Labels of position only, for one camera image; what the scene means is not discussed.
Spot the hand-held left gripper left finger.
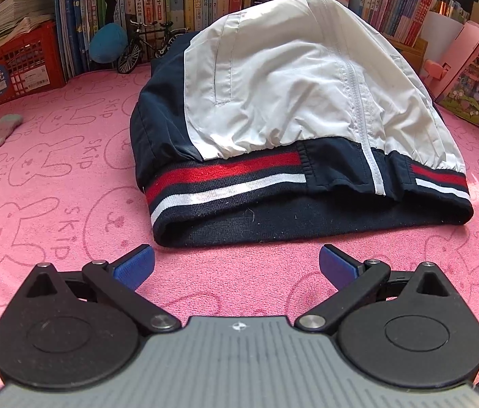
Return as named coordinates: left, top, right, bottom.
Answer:
left=24, top=244, right=181, bottom=335

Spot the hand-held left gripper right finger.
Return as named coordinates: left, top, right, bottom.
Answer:
left=296, top=244, right=457, bottom=333

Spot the navy and white jacket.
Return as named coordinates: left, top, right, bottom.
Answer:
left=129, top=0, right=474, bottom=249

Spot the small grey plush toy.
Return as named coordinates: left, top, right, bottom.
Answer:
left=0, top=113, right=23, bottom=150

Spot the black miniature bicycle model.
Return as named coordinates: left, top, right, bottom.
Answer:
left=116, top=19, right=189, bottom=75

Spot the small pink plastic toy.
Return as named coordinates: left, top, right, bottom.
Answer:
left=424, top=59, right=453, bottom=90

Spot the wooden drawer organizer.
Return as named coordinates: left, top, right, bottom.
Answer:
left=386, top=36, right=429, bottom=73

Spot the blue plush ball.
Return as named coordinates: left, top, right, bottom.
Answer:
left=90, top=23, right=126, bottom=64

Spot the red plastic crate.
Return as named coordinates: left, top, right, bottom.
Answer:
left=0, top=21, right=68, bottom=117

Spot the pink triangular toy house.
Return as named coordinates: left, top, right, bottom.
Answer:
left=424, top=20, right=479, bottom=130

